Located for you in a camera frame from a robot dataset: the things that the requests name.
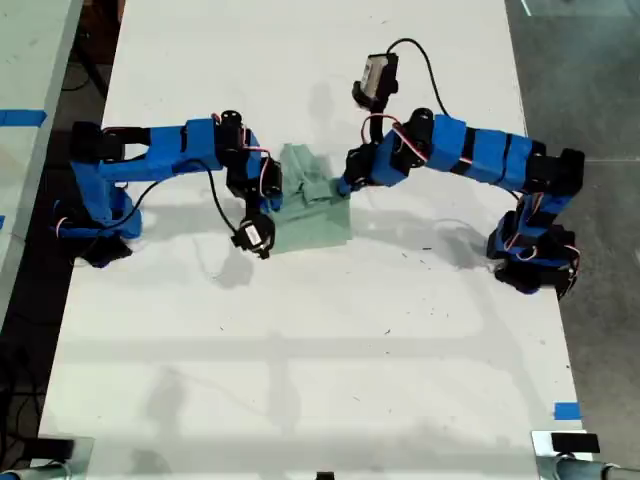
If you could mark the pale side table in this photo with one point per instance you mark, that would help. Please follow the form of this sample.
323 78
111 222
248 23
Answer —
25 60

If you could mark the metal corner bracket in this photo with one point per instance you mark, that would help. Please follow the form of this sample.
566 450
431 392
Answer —
82 457
542 460

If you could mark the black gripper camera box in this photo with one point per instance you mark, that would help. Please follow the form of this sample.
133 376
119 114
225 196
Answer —
252 235
375 75

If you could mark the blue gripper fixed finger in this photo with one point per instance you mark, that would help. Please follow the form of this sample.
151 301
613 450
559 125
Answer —
264 209
356 185

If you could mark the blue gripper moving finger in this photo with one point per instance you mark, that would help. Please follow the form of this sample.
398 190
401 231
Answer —
342 187
276 204

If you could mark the small black box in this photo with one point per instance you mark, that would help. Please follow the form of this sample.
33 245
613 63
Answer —
55 447
575 442

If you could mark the long blue tape strip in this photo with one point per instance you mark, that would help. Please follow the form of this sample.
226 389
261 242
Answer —
22 118

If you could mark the grey pipe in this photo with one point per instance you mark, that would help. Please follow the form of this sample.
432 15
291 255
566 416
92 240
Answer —
35 472
595 471

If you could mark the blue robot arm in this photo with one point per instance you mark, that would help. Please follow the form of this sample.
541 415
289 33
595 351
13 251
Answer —
480 147
165 150

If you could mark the pale green T-shirt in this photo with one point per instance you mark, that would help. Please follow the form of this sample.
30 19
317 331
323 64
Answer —
315 225

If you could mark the small black clamp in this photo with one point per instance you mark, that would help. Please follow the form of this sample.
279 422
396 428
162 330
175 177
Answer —
325 475

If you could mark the short blue tape strip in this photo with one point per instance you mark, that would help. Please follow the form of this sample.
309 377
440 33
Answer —
567 411

